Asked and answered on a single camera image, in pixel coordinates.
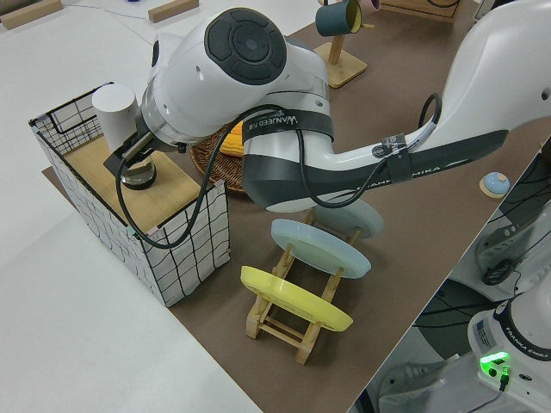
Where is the wooden board lid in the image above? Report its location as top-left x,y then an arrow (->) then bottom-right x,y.
63,122 -> 204,229

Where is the white bottle with clear base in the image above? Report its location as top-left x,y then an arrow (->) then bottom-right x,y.
91,83 -> 157,191

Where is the light blue plate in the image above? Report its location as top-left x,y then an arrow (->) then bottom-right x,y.
270,218 -> 372,280

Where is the round brown wicker basket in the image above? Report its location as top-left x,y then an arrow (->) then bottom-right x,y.
189,122 -> 249,195

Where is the white toaster oven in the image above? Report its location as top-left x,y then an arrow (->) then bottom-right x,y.
473,0 -> 496,21

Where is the white power strip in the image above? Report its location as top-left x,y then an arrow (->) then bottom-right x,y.
374,359 -> 453,401
474,217 -> 535,262

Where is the thin blue cable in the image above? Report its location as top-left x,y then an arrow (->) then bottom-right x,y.
64,3 -> 150,21

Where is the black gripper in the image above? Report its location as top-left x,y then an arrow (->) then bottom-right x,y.
102,126 -> 189,174

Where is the wooden plate rack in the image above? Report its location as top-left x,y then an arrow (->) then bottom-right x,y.
245,210 -> 365,366

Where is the wooden block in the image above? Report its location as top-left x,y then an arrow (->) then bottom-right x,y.
0,0 -> 64,30
147,0 -> 200,23

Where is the black coiled power adapter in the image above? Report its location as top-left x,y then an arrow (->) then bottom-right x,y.
480,259 -> 516,286

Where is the wooden mug tree stand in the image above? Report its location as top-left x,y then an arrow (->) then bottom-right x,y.
313,23 -> 375,90

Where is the grey plate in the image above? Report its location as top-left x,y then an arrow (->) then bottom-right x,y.
312,201 -> 385,240

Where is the blue dome call bell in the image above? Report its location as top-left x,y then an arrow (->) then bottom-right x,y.
479,171 -> 511,199

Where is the brown table mat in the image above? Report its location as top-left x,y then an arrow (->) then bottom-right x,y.
41,0 -> 551,413

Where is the yellow plate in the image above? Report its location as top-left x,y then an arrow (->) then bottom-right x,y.
239,265 -> 355,332

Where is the black wire storage basket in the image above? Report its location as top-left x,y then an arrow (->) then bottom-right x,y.
28,81 -> 232,309

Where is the dark teal mug yellow inside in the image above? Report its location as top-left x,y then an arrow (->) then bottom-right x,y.
314,0 -> 363,38

